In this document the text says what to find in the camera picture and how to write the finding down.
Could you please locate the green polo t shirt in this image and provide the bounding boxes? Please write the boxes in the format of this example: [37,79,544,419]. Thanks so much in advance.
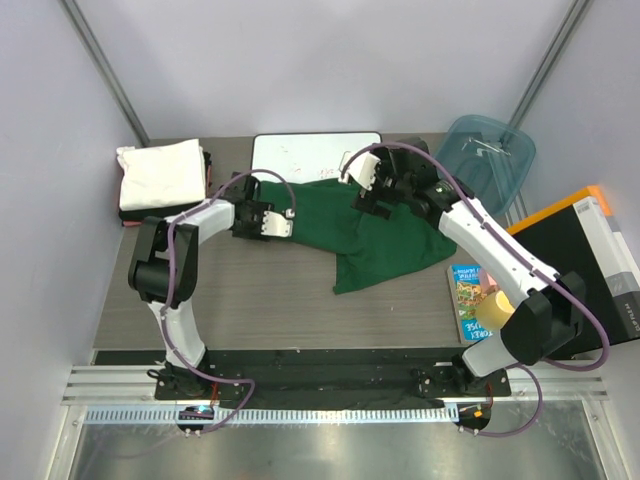
[288,179,457,295]

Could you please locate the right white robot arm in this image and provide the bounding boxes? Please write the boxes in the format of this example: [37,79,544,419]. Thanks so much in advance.
[339,142,586,395]

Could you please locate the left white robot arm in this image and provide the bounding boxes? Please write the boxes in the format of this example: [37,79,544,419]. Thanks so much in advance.
[128,174,278,400]

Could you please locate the white board mat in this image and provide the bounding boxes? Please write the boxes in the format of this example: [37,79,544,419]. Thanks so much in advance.
[251,132,382,183]

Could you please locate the teal plastic bin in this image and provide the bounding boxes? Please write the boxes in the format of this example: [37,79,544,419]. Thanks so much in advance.
[435,115,536,216]

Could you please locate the colourful picture book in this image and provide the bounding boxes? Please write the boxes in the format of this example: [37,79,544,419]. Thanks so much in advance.
[447,264,497,344]

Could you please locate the pink block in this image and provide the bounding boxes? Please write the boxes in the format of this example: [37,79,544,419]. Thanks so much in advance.
[478,268,500,295]

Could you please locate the yellow cup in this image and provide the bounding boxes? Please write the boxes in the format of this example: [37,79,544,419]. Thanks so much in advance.
[475,290,515,332]

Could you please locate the black orange file box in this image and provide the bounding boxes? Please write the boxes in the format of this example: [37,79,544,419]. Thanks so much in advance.
[508,185,639,345]

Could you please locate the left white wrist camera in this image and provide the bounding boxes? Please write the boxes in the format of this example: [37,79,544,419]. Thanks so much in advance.
[260,209,295,238]

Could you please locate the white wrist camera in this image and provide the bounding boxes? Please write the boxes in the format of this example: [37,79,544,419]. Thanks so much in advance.
[338,151,380,191]
[260,209,295,238]

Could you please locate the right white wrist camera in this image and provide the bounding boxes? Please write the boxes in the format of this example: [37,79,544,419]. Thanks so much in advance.
[338,151,380,191]

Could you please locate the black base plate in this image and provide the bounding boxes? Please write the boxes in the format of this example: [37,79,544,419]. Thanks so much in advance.
[95,347,511,405]

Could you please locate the aluminium rail frame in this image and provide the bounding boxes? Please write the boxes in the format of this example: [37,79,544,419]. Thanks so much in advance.
[47,362,633,479]

